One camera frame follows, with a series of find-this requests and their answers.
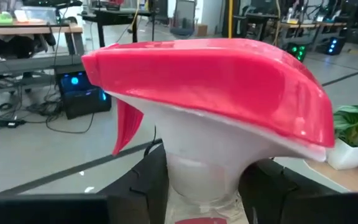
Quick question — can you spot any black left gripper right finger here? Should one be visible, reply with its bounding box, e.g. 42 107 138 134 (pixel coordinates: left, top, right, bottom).
238 159 343 224

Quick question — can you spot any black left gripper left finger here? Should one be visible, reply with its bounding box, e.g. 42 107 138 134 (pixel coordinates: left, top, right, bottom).
98 143 170 224

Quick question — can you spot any red trigger clear spray bottle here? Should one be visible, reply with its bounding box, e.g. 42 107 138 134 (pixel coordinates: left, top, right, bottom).
81 37 336 224

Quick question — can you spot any green plant in white pot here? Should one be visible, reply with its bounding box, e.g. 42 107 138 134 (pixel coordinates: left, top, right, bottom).
326 101 358 171

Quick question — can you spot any black computer with blue lights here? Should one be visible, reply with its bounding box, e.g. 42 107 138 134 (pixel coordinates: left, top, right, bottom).
55 70 112 120

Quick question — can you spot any black device with green lights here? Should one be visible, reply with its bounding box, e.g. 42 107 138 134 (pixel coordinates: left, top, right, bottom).
285 42 307 63

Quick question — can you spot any black device with blue lights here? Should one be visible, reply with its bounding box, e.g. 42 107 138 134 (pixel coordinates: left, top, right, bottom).
324 36 348 56

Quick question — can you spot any cardboard box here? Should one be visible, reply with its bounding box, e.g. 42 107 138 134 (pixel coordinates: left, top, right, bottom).
196 24 209 37

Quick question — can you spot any yellow pole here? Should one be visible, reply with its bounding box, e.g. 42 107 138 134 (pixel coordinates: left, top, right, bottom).
227 0 234 39

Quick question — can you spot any wooden top work table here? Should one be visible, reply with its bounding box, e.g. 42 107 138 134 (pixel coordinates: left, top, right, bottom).
0 22 85 96

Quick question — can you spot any clear plastic container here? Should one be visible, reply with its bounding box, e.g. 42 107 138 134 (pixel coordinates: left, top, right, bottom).
21 6 58 25

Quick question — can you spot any green object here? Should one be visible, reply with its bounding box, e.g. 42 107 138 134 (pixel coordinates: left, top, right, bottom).
0 11 14 25

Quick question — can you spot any black floor cable bundle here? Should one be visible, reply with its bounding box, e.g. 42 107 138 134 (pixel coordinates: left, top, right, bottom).
0 93 96 134

